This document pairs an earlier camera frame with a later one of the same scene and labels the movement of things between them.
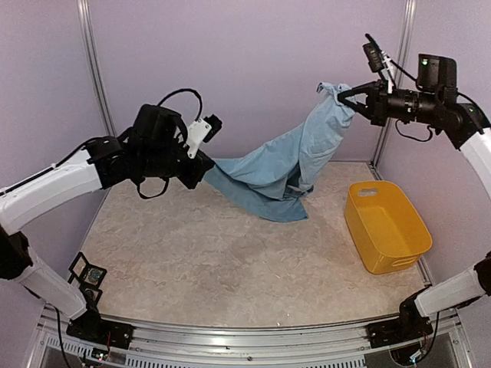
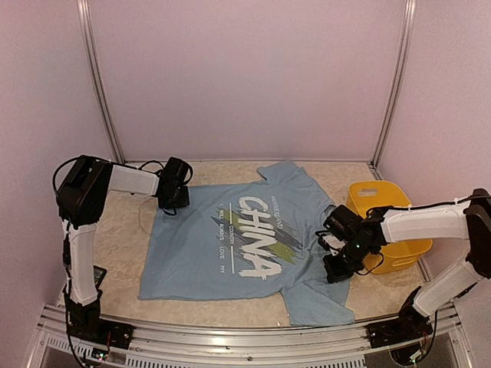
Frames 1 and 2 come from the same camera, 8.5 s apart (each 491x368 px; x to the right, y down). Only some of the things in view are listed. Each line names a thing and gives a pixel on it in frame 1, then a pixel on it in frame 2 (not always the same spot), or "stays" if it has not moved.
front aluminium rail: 443,344 stays
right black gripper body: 380,112 to 343,269
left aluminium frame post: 87,21 stays
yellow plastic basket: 388,231 stays
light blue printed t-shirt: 272,175 to 248,238
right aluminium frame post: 406,27 stays
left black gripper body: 189,179 to 177,200
